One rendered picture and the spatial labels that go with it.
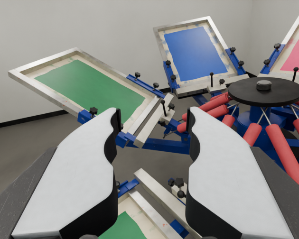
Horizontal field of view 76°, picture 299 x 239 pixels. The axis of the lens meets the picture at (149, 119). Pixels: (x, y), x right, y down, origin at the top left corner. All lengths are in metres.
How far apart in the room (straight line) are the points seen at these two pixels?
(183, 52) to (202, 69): 0.25
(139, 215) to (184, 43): 1.54
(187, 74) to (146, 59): 2.53
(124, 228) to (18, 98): 4.23
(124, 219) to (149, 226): 0.12
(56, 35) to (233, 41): 3.54
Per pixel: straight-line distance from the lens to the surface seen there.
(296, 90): 1.05
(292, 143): 1.23
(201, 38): 2.05
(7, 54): 4.62
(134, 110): 1.29
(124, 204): 1.00
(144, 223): 0.93
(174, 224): 0.94
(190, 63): 1.80
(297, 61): 1.85
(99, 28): 4.08
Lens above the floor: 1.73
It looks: 30 degrees down
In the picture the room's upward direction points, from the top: 11 degrees counter-clockwise
